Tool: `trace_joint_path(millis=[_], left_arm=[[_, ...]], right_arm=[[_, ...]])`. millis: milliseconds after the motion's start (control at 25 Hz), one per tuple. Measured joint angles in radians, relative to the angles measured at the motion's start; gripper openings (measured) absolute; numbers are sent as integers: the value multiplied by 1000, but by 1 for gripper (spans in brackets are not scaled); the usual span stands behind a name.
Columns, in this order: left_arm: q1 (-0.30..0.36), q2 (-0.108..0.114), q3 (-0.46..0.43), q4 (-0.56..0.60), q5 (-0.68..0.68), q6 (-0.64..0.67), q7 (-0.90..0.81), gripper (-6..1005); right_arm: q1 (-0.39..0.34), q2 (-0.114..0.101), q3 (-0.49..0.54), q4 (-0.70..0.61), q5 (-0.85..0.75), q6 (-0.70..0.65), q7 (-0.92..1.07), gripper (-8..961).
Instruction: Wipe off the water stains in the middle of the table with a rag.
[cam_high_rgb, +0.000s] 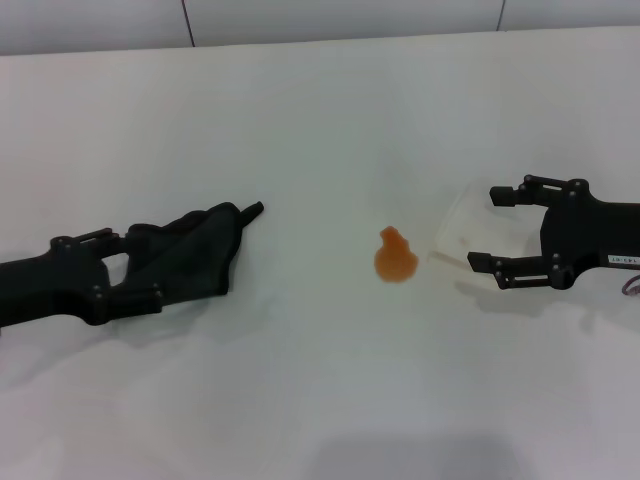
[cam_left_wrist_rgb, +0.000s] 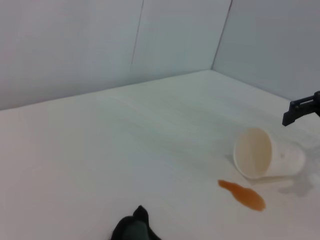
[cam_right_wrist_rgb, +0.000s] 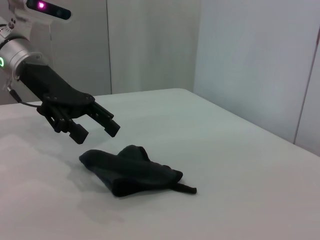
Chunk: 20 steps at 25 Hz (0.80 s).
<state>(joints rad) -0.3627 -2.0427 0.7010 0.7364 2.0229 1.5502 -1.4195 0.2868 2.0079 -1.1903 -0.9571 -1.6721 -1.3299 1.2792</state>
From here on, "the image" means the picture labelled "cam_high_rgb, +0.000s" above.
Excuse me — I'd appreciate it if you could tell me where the dark cloth rag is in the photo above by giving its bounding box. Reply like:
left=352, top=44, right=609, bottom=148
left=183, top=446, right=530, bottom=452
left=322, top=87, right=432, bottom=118
left=107, top=200, right=265, bottom=301

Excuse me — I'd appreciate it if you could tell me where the orange liquid stain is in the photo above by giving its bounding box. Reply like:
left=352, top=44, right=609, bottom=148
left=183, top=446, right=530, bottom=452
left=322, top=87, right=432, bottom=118
left=373, top=225, right=419, bottom=285

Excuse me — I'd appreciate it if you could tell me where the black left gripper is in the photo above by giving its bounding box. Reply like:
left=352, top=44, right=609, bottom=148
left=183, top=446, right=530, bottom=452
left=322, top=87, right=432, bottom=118
left=0, top=227, right=164, bottom=331

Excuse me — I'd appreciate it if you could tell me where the translucent white plastic cup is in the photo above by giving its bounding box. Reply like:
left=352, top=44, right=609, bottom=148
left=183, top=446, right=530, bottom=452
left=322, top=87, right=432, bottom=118
left=433, top=180, right=546, bottom=275

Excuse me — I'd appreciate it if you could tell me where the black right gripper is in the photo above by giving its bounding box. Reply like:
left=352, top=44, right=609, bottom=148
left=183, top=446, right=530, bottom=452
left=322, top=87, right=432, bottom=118
left=467, top=173, right=640, bottom=291

